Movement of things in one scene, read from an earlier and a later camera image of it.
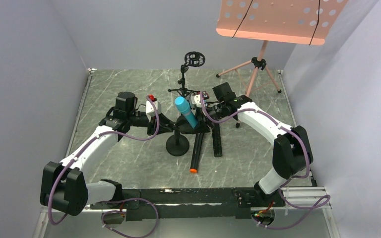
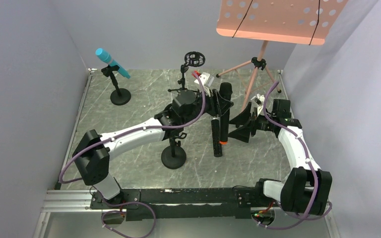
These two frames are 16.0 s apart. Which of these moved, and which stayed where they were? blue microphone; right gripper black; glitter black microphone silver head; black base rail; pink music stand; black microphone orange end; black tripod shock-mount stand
Moved: right gripper black; blue microphone; black microphone orange end
Stayed: glitter black microphone silver head; pink music stand; black base rail; black tripod shock-mount stand
